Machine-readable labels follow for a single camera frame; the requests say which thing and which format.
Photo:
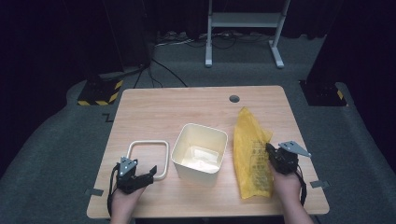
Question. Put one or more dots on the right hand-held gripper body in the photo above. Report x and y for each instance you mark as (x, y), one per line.
(287, 161)

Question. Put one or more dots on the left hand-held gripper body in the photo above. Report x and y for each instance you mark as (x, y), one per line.
(126, 182)

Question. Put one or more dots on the yellow plastic bag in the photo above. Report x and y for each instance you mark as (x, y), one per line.
(250, 168)

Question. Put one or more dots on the cream plastic trash bin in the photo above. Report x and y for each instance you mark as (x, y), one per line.
(199, 149)

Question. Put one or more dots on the grey tape piece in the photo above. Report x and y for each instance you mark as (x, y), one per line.
(94, 192)
(320, 184)

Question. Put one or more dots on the grey table grommet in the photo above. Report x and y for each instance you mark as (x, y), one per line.
(234, 99)

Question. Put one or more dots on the black tape floor mark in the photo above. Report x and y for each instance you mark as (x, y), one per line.
(109, 118)

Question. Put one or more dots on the black yellow striped stand base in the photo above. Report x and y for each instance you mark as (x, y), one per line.
(322, 93)
(99, 93)

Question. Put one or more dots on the white metal desk frame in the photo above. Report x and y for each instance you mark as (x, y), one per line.
(246, 19)

